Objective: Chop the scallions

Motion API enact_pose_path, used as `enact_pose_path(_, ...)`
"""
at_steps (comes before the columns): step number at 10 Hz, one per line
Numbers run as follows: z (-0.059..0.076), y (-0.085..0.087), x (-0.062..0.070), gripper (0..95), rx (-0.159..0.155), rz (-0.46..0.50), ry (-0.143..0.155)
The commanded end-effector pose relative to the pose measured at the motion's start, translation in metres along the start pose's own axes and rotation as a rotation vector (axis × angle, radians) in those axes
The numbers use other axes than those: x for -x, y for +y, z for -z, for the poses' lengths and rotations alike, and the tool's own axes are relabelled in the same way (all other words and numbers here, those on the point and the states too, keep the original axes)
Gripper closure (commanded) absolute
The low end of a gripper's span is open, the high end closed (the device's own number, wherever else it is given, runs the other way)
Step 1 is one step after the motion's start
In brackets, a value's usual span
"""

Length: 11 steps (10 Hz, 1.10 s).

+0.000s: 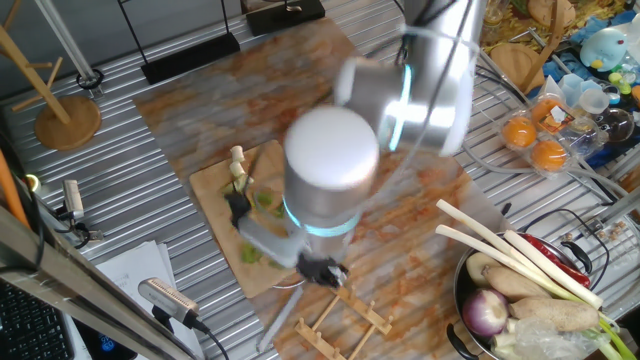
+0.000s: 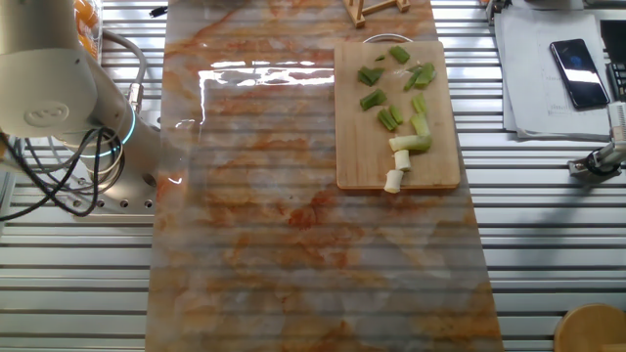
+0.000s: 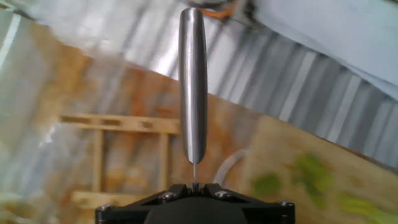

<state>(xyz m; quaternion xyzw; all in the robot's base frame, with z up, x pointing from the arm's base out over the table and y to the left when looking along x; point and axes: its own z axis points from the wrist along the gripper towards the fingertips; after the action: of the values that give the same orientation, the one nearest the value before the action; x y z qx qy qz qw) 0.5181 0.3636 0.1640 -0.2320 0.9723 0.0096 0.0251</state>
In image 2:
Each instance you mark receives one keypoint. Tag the short pale green scallion piece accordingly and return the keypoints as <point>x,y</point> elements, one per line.
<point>419,124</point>

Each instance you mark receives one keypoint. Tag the round wooden disc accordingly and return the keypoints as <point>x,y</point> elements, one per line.
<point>592,330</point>

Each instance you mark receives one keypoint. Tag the wooden cutting board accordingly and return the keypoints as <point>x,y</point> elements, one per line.
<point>362,156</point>

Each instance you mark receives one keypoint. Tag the wooden knife rack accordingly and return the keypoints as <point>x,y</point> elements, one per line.
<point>359,17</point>

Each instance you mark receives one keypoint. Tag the black smartphone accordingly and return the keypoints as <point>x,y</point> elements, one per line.
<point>579,73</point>

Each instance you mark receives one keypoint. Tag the metal clamp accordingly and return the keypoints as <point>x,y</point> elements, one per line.
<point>599,161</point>

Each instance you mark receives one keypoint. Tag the slim green scallion piece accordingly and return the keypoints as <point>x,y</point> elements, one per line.
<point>412,81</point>

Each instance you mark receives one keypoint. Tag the black keyboard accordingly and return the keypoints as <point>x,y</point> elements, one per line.
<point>616,39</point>

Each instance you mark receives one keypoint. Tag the short white scallion piece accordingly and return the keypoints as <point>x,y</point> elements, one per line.
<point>393,181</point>
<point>410,143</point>
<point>403,160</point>

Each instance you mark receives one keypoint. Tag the tiny green scallion piece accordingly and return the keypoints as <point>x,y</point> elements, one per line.
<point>380,57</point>

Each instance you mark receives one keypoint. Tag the white paper stack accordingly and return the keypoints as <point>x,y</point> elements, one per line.
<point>528,73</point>

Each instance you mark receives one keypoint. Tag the round orange fruit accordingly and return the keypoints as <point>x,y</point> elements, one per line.
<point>85,11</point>
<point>89,45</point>

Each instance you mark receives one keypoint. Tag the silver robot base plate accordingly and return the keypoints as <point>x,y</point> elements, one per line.
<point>122,210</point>

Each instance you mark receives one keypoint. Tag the orange marble pattern mat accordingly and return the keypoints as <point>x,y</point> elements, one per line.
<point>293,244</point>

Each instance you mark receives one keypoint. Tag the ribbed grey camera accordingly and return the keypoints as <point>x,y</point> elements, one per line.
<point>495,7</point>

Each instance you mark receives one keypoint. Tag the thin green scallion sliver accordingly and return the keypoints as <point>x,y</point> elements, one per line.
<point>413,68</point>

